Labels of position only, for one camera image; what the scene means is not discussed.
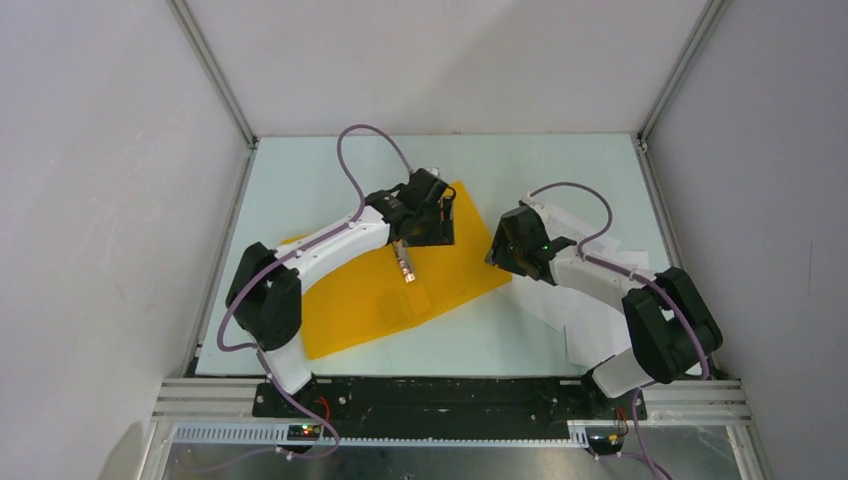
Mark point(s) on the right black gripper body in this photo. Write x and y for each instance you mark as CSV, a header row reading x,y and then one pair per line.
x,y
504,254

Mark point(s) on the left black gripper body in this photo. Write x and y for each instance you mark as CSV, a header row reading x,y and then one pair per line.
x,y
430,230

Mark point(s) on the metal folder clip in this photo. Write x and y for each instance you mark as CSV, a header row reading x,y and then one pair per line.
x,y
404,261

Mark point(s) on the printed paper sheet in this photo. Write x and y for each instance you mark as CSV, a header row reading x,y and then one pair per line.
x,y
538,297
596,324

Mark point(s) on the orange plastic folder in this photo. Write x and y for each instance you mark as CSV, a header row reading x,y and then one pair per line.
x,y
368,298

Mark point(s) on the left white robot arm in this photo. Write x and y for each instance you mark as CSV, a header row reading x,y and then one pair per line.
x,y
265,295

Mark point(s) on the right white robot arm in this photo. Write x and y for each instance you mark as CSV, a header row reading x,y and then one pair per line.
x,y
670,327

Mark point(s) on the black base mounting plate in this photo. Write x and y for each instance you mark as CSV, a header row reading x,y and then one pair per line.
x,y
451,408

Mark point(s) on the right controller board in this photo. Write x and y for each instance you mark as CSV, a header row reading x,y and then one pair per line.
x,y
605,445

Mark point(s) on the controller board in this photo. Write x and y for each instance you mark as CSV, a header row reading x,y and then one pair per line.
x,y
605,445
304,432

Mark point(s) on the left controller board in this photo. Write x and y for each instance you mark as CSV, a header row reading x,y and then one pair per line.
x,y
304,432

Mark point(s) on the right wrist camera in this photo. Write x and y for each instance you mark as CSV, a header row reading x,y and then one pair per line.
x,y
556,221

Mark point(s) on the aluminium frame rail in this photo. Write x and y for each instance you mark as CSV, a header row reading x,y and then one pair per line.
x,y
230,400

